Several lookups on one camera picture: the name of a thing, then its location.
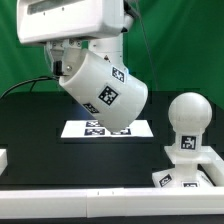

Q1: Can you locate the white right rail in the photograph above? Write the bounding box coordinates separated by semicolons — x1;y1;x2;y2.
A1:
202;146;224;187

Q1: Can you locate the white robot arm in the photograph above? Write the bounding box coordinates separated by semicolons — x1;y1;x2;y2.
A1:
16;0;138;77

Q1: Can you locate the white conical lamp shade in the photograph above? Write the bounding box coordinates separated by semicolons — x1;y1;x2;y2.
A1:
59;48;148;132

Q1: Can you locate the black cable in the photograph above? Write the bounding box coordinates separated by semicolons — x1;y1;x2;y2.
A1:
0;75;61;100

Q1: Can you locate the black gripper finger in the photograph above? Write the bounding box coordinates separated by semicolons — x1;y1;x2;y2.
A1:
49;41;72;76

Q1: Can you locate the white front rail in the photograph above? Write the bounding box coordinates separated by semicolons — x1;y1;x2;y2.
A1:
0;187;224;219

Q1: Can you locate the marker sheet on table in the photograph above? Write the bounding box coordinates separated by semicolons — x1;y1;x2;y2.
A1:
61;120;153;138

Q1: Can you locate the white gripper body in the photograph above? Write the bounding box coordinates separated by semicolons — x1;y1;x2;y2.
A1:
17;0;124;44

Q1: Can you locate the white lamp base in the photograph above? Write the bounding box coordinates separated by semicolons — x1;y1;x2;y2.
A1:
152;146;213;188

